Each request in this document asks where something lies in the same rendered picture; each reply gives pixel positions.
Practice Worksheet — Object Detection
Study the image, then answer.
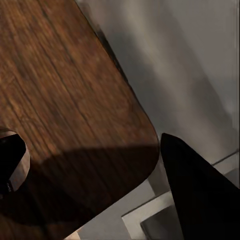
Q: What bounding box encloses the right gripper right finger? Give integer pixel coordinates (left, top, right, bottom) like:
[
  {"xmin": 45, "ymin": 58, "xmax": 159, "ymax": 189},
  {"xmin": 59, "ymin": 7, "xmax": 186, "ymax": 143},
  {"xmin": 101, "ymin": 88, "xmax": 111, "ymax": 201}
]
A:
[{"xmin": 160, "ymin": 133, "xmax": 240, "ymax": 240}]

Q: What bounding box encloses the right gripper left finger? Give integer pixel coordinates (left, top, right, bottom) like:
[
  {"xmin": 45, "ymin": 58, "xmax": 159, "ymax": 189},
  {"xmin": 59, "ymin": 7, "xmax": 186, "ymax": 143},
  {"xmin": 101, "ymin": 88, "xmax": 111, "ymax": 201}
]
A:
[{"xmin": 0, "ymin": 133, "xmax": 26, "ymax": 193}]

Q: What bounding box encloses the cutting board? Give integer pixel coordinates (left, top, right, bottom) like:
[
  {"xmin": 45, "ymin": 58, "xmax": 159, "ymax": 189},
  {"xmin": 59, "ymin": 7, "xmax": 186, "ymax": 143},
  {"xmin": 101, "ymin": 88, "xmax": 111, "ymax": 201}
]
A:
[{"xmin": 0, "ymin": 0, "xmax": 161, "ymax": 240}]

